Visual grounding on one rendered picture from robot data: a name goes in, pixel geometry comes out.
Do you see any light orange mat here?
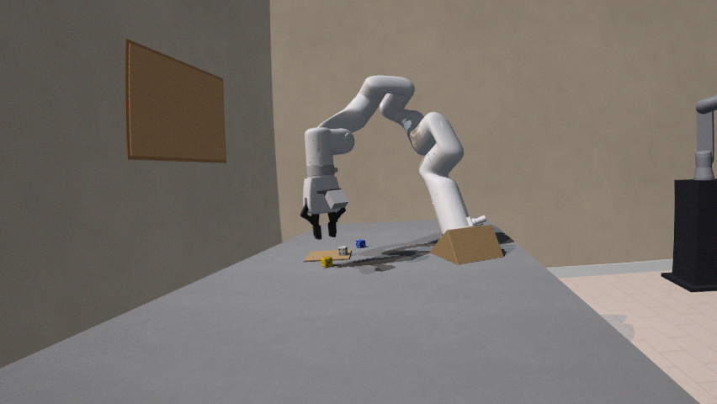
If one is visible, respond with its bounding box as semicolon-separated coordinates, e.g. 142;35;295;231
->
304;249;352;262

